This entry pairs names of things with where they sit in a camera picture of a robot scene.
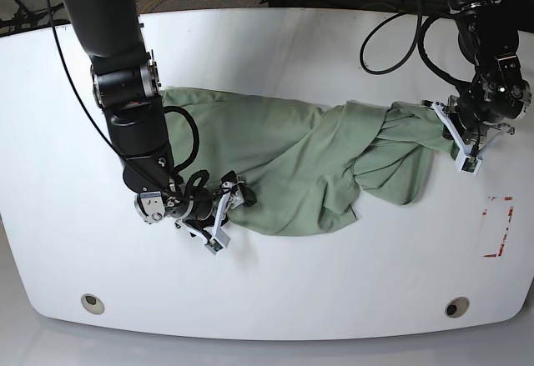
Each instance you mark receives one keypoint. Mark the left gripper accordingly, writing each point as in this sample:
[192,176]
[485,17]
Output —
[473,115]

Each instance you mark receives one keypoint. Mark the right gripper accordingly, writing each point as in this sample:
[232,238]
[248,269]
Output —
[201,215]

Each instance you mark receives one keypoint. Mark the green T-shirt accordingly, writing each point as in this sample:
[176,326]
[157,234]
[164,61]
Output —
[305,164]

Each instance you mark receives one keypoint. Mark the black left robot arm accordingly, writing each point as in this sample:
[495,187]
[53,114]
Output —
[489,40]

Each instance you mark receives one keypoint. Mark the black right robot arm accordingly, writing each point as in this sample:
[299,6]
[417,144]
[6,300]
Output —
[153,142]

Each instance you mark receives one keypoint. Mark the red tape rectangle marking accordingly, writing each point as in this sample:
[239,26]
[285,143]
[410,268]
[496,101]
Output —
[495,226]

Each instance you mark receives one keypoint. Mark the left table grommet hole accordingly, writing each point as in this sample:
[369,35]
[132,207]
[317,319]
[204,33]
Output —
[92,304]

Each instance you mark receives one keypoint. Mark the table grommet hole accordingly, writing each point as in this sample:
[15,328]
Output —
[457,307]
[92,304]

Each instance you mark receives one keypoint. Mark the right table grommet hole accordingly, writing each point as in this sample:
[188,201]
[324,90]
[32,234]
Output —
[457,307]

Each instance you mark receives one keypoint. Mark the black tripod legs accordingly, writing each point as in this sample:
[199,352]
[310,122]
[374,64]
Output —
[26,20]

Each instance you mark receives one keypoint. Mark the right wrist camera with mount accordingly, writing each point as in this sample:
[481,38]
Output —
[220,240]

